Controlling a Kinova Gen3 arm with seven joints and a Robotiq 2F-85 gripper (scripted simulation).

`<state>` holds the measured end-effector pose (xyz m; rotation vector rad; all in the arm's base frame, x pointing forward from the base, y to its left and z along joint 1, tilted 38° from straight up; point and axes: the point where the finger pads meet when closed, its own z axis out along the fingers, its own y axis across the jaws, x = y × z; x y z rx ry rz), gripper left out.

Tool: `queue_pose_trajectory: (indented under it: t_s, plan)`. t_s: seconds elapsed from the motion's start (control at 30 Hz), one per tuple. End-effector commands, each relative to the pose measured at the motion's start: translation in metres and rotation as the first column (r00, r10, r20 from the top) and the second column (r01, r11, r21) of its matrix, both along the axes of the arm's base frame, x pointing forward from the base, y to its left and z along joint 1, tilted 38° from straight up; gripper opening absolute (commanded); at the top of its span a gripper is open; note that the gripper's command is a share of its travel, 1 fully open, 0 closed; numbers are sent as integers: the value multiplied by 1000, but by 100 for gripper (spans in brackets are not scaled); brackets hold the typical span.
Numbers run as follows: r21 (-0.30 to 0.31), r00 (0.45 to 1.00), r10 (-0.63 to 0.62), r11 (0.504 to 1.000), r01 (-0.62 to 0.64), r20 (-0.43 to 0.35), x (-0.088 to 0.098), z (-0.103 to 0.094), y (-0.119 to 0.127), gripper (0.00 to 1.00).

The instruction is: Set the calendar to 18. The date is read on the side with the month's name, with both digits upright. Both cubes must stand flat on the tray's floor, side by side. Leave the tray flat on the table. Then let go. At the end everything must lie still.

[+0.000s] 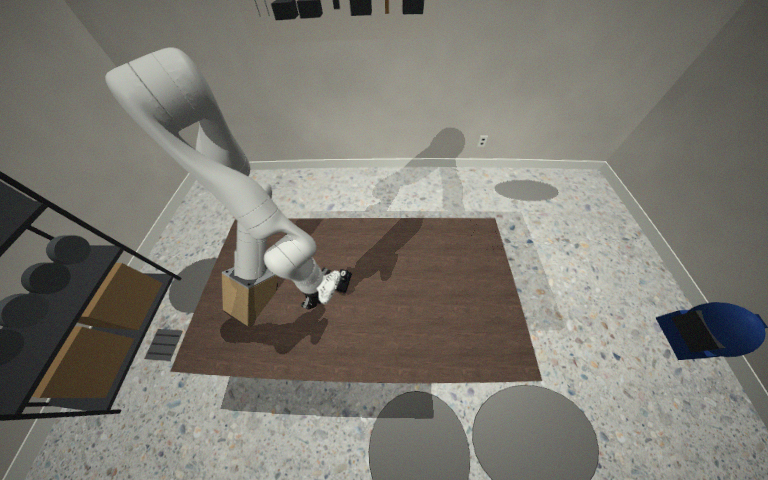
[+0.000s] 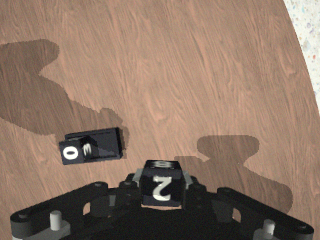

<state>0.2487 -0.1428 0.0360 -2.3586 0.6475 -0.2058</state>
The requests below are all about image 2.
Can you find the black number cube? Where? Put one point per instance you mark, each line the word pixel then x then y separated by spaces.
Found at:
pixel 76 150
pixel 162 183

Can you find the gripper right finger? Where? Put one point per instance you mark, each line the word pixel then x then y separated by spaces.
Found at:
pixel 258 221

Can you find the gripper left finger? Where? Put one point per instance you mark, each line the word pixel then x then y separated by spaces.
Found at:
pixel 61 216

